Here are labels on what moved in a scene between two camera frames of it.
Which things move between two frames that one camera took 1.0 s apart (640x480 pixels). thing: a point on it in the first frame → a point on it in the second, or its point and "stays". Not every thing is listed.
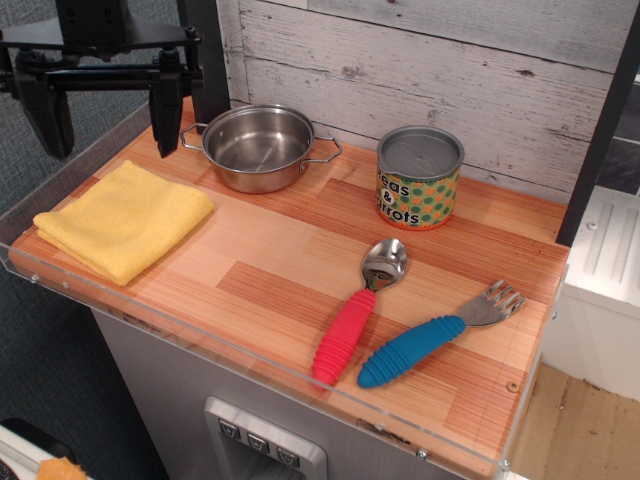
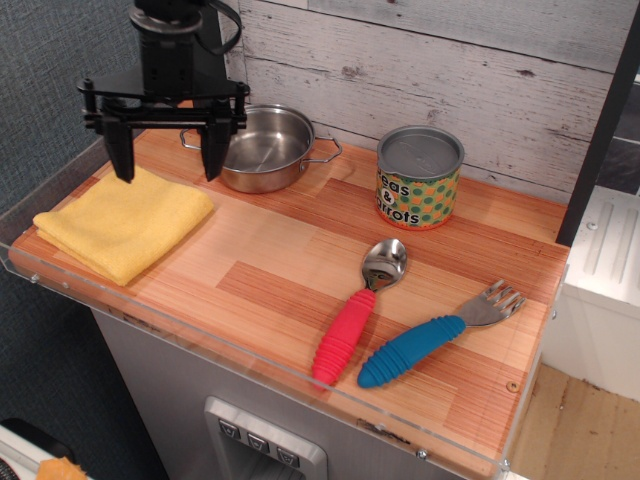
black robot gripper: x=93 y=45 → x=166 y=88
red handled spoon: x=384 y=264 stays
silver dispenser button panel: x=240 y=444 stays
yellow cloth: x=121 y=225 stays
